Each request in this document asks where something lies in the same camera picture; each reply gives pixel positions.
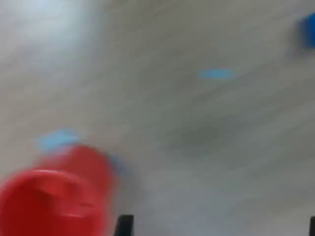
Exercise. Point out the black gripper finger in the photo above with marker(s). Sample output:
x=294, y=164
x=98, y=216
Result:
x=313, y=227
x=124, y=226

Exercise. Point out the blue tape piece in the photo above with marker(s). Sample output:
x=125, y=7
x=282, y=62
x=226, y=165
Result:
x=57, y=138
x=118, y=164
x=216, y=74

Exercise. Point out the red plastic cup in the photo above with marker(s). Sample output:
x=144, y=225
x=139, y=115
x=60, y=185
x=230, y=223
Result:
x=49, y=196

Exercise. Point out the blue cube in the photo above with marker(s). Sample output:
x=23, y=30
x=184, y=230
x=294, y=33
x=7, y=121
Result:
x=308, y=30

